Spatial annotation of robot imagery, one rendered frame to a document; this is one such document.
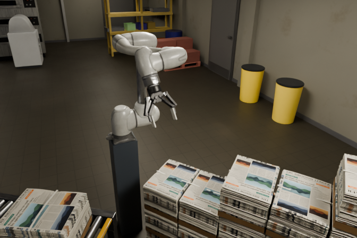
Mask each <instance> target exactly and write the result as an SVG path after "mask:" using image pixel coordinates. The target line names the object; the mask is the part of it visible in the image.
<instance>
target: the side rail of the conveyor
mask: <svg viewBox="0 0 357 238"><path fill-rule="evenodd" d="M18 198H19V195H13V194H7V193H0V200H1V199H3V200H5V201H6V203H7V202H8V201H13V202H14V203H15V202H16V200H17V199H18ZM90 209H91V213H92V214H91V215H93V217H94V220H95V219H96V217H97V216H101V217H102V218H103V219H104V220H103V222H102V224H101V226H100V228H101V229H102V227H103V225H104V223H105V221H106V219H107V218H112V222H111V224H110V226H109V228H108V229H107V230H110V231H115V229H116V227H117V219H116V212H113V211H108V210H101V209H95V208H90ZM94 220H93V221H92V223H91V225H92V224H93V222H94ZM91 225H90V227H91Z"/></svg>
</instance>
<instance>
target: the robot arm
mask: <svg viewBox="0 0 357 238"><path fill-rule="evenodd" d="M112 45H113V47H114V49H115V50H116V51H118V52H120V53H123V54H127V55H132V56H134V57H135V63H136V74H137V96H138V101H137V102H136V103H135V106H134V109H130V108H129V107H127V106H124V105H118V106H116V107H115V108H114V109H113V111H112V114H111V127H112V132H111V133H109V136H106V140H113V144H114V145H117V144H119V143H124V142H129V141H135V137H134V136H133V134H132V131H131V130H132V129H134V128H137V127H142V126H147V125H150V124H152V127H153V128H156V125H155V122H156V121H157V120H158V119H159V117H160V112H159V109H158V108H157V107H156V106H155V105H154V104H155V103H158V102H161V101H162V102H164V103H165V104H166V105H168V106H169V107H170V110H171V113H172V117H173V120H177V117H176V114H175V113H176V110H175V106H176V105H177V103H176V102H175V101H174V100H173V99H172V98H171V96H170V95H169V94H168V92H167V91H165V92H164V93H162V89H161V86H160V85H159V83H160V79H159V76H158V72H159V71H162V70H168V69H172V68H175V67H178V66H180V65H182V64H184V63H185V62H186V60H187V57H188V56H187V53H186V50H185V49H184V48H182V47H163V48H156V46H157V38H156V36H155V35H153V34H151V33H148V32H132V33H124V34H121V35H115V36H114V37H113V39H112ZM163 96H165V97H166V98H167V99H168V100H169V101H170V102H169V101H167V100H166V99H165V98H164V97H163Z"/></svg>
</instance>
